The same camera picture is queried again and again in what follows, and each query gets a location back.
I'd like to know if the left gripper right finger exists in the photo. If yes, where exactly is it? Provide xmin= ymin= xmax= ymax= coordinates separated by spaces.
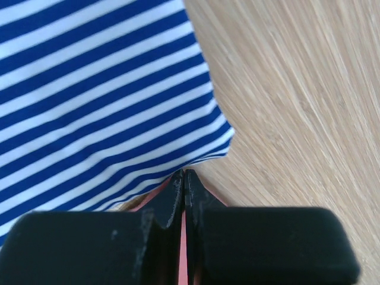
xmin=184 ymin=169 xmax=360 ymax=284

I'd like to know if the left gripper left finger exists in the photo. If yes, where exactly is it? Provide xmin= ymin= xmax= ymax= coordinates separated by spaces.
xmin=1 ymin=171 xmax=183 ymax=284

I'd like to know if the red tank top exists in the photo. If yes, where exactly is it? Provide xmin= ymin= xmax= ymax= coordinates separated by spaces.
xmin=127 ymin=176 xmax=226 ymax=284

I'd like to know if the blue white striped tank top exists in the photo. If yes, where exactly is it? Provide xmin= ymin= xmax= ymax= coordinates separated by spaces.
xmin=1 ymin=1 xmax=234 ymax=239

